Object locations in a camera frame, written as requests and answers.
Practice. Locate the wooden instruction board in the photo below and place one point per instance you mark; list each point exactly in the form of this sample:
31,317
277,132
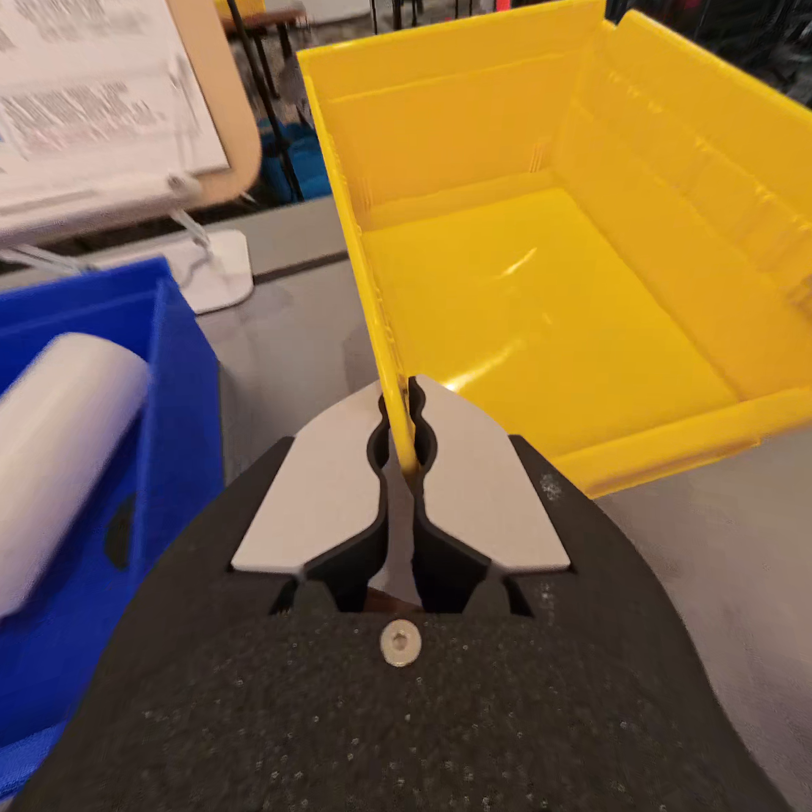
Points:
222,95

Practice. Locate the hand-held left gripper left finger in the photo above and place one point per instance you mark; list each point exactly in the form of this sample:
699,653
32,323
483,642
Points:
317,507

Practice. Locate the white plastic bottle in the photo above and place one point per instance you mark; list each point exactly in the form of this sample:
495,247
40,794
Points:
57,457

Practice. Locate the blue plastic bin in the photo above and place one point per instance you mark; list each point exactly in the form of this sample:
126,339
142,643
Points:
177,412

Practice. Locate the instruction board on stand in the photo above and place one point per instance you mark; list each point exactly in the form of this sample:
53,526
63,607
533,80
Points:
95,95

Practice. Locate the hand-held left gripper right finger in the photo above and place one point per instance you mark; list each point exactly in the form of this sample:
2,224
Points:
488,507

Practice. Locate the yellow plastic bin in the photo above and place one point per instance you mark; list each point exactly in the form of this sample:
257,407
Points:
539,304

